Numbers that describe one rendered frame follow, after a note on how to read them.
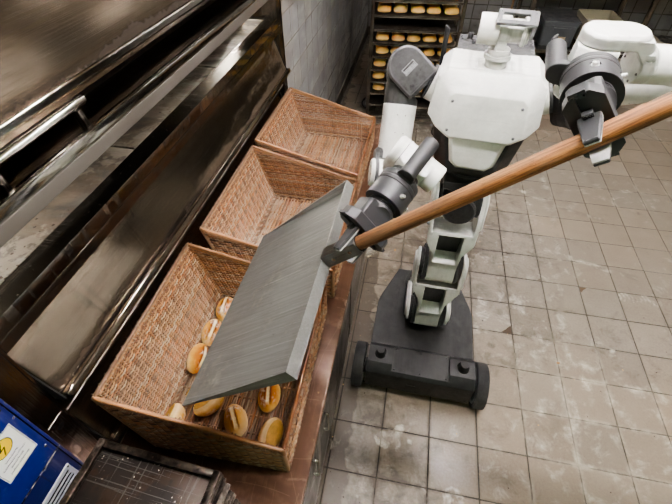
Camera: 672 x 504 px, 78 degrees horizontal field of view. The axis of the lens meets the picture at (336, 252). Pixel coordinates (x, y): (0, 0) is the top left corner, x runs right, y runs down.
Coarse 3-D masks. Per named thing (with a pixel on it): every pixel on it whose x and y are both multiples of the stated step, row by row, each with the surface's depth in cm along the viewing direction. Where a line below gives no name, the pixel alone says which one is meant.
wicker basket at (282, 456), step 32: (192, 256) 138; (224, 256) 137; (160, 288) 123; (192, 288) 137; (224, 288) 152; (160, 320) 122; (192, 320) 136; (320, 320) 136; (160, 352) 121; (128, 384) 109; (160, 384) 120; (288, 384) 130; (128, 416) 103; (160, 416) 100; (192, 416) 123; (256, 416) 123; (288, 416) 123; (192, 448) 113; (224, 448) 108; (256, 448) 104; (288, 448) 107
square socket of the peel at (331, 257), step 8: (352, 240) 82; (328, 248) 86; (344, 248) 82; (352, 248) 82; (328, 256) 85; (336, 256) 84; (344, 256) 84; (352, 256) 84; (328, 264) 87; (336, 264) 86
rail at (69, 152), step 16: (224, 16) 118; (208, 32) 108; (192, 48) 101; (176, 64) 95; (160, 80) 90; (128, 96) 82; (144, 96) 85; (112, 112) 78; (96, 128) 74; (80, 144) 71; (48, 160) 66; (64, 160) 68; (32, 176) 63; (48, 176) 65; (16, 192) 60; (32, 192) 63; (0, 208) 58; (16, 208) 60
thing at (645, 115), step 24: (624, 120) 55; (648, 120) 54; (576, 144) 59; (600, 144) 57; (504, 168) 65; (528, 168) 62; (456, 192) 69; (480, 192) 67; (408, 216) 75; (432, 216) 72; (360, 240) 81
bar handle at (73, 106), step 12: (72, 108) 73; (48, 120) 69; (60, 120) 71; (84, 120) 76; (36, 132) 67; (12, 144) 64; (24, 144) 65; (0, 156) 62; (12, 156) 63; (0, 180) 62; (0, 192) 63
